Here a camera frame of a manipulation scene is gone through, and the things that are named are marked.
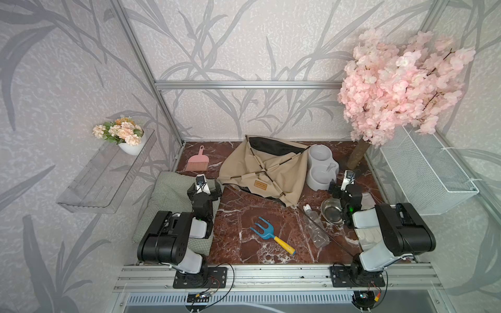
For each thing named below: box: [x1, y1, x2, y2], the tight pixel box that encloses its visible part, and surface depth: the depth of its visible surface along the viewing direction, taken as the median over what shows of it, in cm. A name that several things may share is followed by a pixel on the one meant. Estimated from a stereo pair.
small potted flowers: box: [92, 117, 145, 156], surface depth 64 cm
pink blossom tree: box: [337, 28, 477, 170], surface depth 68 cm
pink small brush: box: [185, 144, 210, 172], surface depth 111 cm
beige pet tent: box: [217, 134, 312, 208], surface depth 104 cm
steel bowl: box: [320, 197, 344, 224], surface depth 91 cm
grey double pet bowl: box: [306, 143, 340, 192], surface depth 105 cm
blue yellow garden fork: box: [250, 216, 297, 255], surface depth 86 cm
